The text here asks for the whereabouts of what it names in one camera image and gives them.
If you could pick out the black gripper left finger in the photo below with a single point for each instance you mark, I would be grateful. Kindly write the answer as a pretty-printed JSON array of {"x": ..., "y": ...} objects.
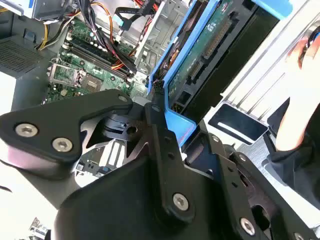
[{"x": 50, "y": 125}]

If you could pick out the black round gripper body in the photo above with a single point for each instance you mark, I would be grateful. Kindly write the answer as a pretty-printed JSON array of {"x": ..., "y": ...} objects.
[{"x": 112, "y": 205}]

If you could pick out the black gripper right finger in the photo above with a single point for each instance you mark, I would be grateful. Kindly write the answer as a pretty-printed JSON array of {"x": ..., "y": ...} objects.
[{"x": 225, "y": 160}]

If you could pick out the hard disk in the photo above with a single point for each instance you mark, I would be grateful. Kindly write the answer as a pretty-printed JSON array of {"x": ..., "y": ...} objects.
[{"x": 212, "y": 32}]

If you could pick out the person hand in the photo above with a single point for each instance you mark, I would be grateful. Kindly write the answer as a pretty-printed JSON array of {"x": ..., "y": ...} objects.
[{"x": 310, "y": 80}]

